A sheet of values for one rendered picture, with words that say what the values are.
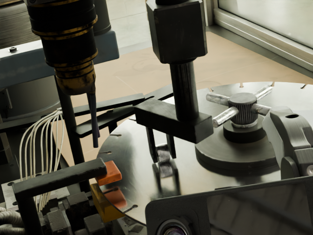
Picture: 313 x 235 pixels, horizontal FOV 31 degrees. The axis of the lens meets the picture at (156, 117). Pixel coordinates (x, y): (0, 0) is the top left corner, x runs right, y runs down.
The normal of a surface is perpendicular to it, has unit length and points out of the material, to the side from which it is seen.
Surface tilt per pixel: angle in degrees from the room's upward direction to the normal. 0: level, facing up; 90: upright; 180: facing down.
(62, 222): 0
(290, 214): 59
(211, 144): 5
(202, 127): 90
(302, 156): 17
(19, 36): 90
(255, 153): 5
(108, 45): 90
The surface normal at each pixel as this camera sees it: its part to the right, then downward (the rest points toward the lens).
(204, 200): -0.55, -0.09
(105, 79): -0.14, -0.89
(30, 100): 0.50, 0.30
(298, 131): -0.13, -0.77
